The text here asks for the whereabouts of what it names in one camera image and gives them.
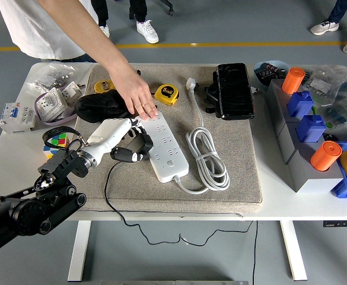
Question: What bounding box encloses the thin black adapter cord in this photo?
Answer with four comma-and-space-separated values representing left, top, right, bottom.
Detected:
104, 160, 253, 247

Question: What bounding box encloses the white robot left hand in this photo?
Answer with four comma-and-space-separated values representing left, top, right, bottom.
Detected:
85, 117, 148, 163

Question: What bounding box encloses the clear bag of small hardware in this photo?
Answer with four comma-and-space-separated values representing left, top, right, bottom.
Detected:
26, 61, 91, 99

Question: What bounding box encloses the black table control panel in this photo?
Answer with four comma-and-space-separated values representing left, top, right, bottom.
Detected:
323, 219, 347, 229

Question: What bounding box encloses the multicoloured puzzle cube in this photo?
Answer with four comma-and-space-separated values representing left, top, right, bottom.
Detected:
43, 132, 71, 158

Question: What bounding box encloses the grey block base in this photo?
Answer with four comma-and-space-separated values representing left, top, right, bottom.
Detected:
265, 78, 345, 194

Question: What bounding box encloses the white wall socket panel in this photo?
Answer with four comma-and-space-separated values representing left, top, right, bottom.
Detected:
35, 87, 69, 123
61, 81, 85, 106

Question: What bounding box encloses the black hanging cable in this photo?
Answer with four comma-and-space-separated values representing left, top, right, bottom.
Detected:
252, 220, 259, 285

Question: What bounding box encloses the white power strip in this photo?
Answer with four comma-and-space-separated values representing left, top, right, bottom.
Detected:
134, 111, 190, 183

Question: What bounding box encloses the light blue bowl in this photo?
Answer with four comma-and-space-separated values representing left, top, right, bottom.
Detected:
253, 61, 291, 90

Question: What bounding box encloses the orange plastic cylinder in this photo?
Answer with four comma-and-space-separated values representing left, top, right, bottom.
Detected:
281, 67, 306, 94
310, 141, 343, 172

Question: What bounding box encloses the pale purple bowl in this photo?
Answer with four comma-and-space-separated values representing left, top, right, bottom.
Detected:
34, 94, 78, 127

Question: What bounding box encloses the person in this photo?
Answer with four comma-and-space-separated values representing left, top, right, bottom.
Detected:
310, 0, 347, 56
90, 0, 160, 45
0, 0, 100, 63

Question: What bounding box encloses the blue plastic block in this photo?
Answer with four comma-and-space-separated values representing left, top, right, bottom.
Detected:
286, 90, 314, 118
296, 115, 327, 143

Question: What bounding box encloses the black power adapter plug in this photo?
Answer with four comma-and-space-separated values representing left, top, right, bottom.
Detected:
128, 133, 154, 161

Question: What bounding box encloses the clear bag of electronic parts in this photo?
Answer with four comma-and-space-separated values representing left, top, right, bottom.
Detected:
302, 65, 347, 140

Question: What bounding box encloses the glossy black flat device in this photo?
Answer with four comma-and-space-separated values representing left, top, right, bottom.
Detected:
216, 62, 256, 121

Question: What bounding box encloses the yellow 5m tape measure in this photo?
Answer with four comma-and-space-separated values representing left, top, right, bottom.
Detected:
154, 84, 180, 107

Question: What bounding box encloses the round yellow black tape measure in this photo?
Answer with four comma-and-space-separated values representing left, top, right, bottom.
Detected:
94, 80, 117, 94

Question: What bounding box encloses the white circuit breaker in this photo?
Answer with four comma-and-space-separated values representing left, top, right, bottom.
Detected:
0, 102, 37, 134

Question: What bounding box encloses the white power strip cord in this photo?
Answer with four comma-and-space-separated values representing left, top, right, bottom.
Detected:
177, 77, 231, 195

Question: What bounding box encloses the blue plastic bin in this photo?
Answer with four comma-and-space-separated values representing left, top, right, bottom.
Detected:
330, 141, 347, 200

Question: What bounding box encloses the black office chair base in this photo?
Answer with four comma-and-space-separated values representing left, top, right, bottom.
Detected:
154, 0, 176, 16

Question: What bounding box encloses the dark printed packet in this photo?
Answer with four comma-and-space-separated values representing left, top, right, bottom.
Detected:
255, 63, 289, 83

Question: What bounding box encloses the person's left hand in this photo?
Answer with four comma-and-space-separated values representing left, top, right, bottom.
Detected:
109, 65, 159, 122

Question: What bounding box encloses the white table leg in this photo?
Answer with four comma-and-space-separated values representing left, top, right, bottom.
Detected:
279, 220, 308, 281
67, 220, 91, 282

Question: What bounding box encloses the grey-brown fabric mat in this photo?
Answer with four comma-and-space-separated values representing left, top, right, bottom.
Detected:
69, 63, 265, 215

